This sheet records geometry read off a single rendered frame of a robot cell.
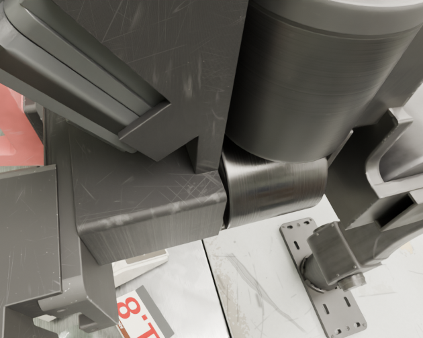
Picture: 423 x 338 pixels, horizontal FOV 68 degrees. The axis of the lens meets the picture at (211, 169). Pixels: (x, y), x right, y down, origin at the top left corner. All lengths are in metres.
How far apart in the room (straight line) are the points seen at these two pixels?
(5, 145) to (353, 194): 0.19
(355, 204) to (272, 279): 0.42
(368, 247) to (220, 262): 0.25
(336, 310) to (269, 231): 0.17
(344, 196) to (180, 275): 0.42
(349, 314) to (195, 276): 0.26
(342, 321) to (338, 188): 0.43
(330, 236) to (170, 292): 0.26
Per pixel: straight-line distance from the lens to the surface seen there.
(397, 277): 0.67
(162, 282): 0.55
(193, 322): 0.54
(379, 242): 0.44
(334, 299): 0.59
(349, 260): 0.45
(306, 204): 0.16
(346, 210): 0.17
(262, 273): 0.57
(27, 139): 0.20
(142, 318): 0.53
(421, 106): 0.19
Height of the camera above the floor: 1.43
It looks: 55 degrees down
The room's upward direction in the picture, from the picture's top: 9 degrees clockwise
